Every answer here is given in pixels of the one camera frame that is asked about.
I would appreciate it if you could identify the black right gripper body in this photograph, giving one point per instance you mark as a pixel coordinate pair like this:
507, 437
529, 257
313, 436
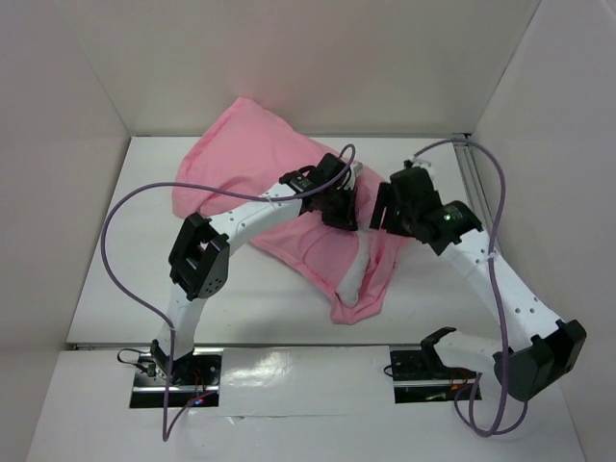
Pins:
385, 207

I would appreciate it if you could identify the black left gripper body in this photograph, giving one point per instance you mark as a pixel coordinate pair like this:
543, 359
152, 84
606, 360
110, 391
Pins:
339, 187

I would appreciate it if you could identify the white pillow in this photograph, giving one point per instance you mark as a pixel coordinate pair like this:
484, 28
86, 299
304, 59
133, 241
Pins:
357, 286

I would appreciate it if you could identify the pink satin pillowcase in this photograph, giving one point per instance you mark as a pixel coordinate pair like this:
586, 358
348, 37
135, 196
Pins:
246, 151

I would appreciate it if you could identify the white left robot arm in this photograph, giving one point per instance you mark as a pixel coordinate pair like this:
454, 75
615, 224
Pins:
199, 259

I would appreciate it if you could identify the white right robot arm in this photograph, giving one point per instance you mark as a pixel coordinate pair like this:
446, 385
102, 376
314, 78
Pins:
537, 347

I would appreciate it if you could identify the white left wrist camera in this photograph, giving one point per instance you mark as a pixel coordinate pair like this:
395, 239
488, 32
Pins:
353, 174

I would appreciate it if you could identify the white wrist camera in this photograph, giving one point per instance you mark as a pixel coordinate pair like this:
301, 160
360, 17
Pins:
353, 174
420, 162

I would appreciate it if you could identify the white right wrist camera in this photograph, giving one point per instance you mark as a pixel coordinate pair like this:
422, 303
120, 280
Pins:
420, 162

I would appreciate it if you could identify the aluminium frame rail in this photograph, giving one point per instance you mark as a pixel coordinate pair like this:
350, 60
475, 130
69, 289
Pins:
477, 200

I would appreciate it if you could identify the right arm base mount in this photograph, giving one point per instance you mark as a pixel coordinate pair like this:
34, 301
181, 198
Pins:
419, 375

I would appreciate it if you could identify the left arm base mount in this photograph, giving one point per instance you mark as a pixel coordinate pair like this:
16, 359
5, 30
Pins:
197, 383

